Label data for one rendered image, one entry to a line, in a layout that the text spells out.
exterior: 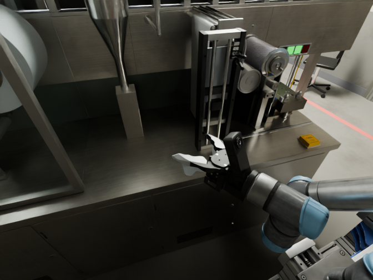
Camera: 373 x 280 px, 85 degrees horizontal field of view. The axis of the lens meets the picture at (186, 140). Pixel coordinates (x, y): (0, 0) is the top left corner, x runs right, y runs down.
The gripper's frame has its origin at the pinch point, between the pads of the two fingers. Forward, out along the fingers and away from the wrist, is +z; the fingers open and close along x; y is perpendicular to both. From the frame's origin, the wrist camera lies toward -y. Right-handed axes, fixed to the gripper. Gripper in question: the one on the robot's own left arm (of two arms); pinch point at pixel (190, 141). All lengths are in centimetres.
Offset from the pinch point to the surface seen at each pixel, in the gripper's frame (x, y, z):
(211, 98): 32.1, 0.7, 14.4
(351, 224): 132, 107, -78
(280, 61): 68, -13, 2
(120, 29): 12, -21, 46
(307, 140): 72, 22, -23
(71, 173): -20.8, 24.2, 37.5
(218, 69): 34.1, -11.2, 14.5
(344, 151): 226, 94, -56
